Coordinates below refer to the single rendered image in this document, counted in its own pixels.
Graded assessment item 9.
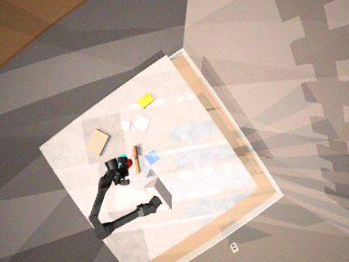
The yellow block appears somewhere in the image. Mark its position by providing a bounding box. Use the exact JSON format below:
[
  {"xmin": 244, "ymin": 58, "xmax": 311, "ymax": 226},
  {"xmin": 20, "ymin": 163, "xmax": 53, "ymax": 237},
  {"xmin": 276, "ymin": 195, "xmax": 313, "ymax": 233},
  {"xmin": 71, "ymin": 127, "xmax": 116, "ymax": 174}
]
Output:
[{"xmin": 137, "ymin": 92, "xmax": 154, "ymax": 109}]

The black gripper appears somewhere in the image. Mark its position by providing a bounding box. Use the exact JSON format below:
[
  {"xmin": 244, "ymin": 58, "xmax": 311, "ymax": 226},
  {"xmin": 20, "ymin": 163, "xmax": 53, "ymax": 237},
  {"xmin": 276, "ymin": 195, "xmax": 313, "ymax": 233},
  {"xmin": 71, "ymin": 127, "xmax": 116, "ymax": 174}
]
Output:
[{"xmin": 118, "ymin": 157, "xmax": 130, "ymax": 186}]

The red cup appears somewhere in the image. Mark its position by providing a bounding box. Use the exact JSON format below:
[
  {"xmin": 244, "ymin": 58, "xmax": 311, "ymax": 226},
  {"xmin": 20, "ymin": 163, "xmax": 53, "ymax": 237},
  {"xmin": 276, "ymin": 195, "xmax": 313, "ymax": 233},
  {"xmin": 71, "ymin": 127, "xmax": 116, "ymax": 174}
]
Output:
[{"xmin": 127, "ymin": 159, "xmax": 133, "ymax": 169}]

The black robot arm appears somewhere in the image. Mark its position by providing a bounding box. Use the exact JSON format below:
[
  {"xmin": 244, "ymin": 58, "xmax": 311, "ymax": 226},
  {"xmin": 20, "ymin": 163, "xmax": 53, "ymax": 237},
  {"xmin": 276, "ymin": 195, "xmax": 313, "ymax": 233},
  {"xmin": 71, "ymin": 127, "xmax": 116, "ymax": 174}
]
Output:
[{"xmin": 89, "ymin": 158, "xmax": 163, "ymax": 240}]

